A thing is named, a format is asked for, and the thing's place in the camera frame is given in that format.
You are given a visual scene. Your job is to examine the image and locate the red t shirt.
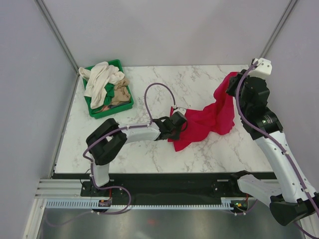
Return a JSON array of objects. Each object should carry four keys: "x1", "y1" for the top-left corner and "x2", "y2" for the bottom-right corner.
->
[{"x1": 168, "y1": 72, "x2": 237, "y2": 152}]

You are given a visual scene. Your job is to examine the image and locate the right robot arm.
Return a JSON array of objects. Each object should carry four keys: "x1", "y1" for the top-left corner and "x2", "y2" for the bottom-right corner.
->
[{"x1": 226, "y1": 70, "x2": 319, "y2": 226}]

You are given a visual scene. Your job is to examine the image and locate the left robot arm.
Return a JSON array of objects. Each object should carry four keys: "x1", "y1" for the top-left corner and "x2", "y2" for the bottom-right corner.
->
[{"x1": 83, "y1": 111, "x2": 187, "y2": 196}]

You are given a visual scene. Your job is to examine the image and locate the beige tan t shirt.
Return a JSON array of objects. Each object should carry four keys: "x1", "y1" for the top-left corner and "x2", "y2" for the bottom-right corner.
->
[{"x1": 111, "y1": 77, "x2": 131, "y2": 106}]

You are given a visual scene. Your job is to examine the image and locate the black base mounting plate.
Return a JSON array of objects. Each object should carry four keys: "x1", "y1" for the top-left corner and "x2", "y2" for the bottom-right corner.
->
[{"x1": 80, "y1": 173, "x2": 247, "y2": 205}]

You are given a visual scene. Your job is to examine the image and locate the green t shirt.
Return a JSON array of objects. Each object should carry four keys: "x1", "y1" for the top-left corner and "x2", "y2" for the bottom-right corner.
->
[{"x1": 103, "y1": 83, "x2": 115, "y2": 106}]

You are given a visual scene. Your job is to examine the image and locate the cream white t shirt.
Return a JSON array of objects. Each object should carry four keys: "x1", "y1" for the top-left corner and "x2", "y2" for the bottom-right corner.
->
[{"x1": 78, "y1": 62, "x2": 125, "y2": 109}]

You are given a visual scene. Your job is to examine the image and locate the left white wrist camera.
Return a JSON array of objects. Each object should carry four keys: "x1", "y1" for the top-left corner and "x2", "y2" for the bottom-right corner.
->
[{"x1": 170, "y1": 107, "x2": 187, "y2": 115}]

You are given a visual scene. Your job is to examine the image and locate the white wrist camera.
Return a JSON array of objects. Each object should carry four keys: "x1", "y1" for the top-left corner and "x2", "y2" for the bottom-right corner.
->
[
  {"x1": 248, "y1": 58, "x2": 272, "y2": 80},
  {"x1": 170, "y1": 107, "x2": 187, "y2": 115}
]

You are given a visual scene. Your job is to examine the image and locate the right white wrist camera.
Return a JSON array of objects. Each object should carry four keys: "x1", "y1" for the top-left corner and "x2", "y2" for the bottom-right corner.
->
[{"x1": 248, "y1": 58, "x2": 272, "y2": 80}]

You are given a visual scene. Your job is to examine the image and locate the white slotted cable duct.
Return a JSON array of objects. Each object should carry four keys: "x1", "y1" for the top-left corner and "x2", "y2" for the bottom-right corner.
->
[{"x1": 45, "y1": 198, "x2": 247, "y2": 210}]

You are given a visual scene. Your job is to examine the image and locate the right aluminium frame post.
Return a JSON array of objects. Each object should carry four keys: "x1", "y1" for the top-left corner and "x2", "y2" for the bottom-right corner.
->
[{"x1": 260, "y1": 0, "x2": 299, "y2": 58}]

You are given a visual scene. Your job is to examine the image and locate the aluminium frame post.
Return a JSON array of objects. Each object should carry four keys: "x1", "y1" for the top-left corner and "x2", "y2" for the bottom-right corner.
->
[
  {"x1": 260, "y1": 0, "x2": 299, "y2": 58},
  {"x1": 34, "y1": 0, "x2": 79, "y2": 73}
]

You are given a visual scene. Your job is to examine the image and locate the aluminium front rail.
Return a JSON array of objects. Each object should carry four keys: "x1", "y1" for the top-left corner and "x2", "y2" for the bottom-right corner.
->
[{"x1": 34, "y1": 178, "x2": 308, "y2": 199}]

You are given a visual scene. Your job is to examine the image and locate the left aluminium frame post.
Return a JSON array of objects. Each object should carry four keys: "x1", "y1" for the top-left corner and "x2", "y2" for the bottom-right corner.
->
[{"x1": 34, "y1": 0, "x2": 79, "y2": 73}]

